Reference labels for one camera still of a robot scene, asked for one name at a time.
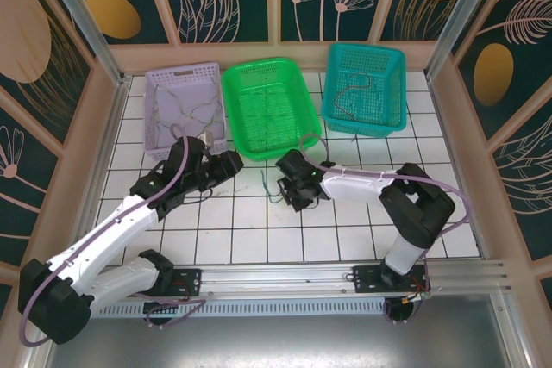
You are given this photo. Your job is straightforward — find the thin red wire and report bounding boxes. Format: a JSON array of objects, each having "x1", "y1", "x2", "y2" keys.
[{"x1": 335, "y1": 72, "x2": 374, "y2": 122}]

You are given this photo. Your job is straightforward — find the green plastic basket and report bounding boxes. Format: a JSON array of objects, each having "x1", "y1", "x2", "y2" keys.
[{"x1": 221, "y1": 56, "x2": 323, "y2": 163}]

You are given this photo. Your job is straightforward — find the lilac plastic basket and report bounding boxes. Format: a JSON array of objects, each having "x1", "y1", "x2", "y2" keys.
[{"x1": 144, "y1": 61, "x2": 228, "y2": 163}]

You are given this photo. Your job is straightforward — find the teal plastic basket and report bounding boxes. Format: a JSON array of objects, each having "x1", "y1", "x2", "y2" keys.
[{"x1": 321, "y1": 42, "x2": 409, "y2": 137}]

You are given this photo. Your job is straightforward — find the brushed metal sheet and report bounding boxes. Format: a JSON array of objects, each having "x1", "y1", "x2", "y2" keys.
[{"x1": 25, "y1": 294, "x2": 534, "y2": 368}]

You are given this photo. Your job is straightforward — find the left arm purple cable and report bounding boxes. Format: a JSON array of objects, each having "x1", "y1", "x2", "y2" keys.
[{"x1": 21, "y1": 124, "x2": 207, "y2": 347}]

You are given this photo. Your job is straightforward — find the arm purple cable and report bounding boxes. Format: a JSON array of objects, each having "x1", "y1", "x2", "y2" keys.
[
  {"x1": 21, "y1": 124, "x2": 207, "y2": 347},
  {"x1": 299, "y1": 133, "x2": 474, "y2": 325}
]

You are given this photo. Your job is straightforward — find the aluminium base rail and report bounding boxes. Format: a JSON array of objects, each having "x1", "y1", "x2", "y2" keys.
[{"x1": 41, "y1": 259, "x2": 514, "y2": 300}]

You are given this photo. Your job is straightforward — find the aluminium side rail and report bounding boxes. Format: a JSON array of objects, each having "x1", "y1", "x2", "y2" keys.
[
  {"x1": 425, "y1": 76, "x2": 491, "y2": 259},
  {"x1": 66, "y1": 76, "x2": 133, "y2": 266}
]

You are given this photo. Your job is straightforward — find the perforated grey cable duct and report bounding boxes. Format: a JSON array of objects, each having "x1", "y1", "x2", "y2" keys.
[{"x1": 90, "y1": 301, "x2": 387, "y2": 318}]

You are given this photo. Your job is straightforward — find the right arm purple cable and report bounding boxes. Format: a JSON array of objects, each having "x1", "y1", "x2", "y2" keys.
[{"x1": 299, "y1": 133, "x2": 474, "y2": 325}]

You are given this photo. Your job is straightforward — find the aluminium frame post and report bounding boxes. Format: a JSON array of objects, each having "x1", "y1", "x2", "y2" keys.
[
  {"x1": 424, "y1": 0, "x2": 506, "y2": 80},
  {"x1": 34, "y1": 0, "x2": 133, "y2": 87}
]

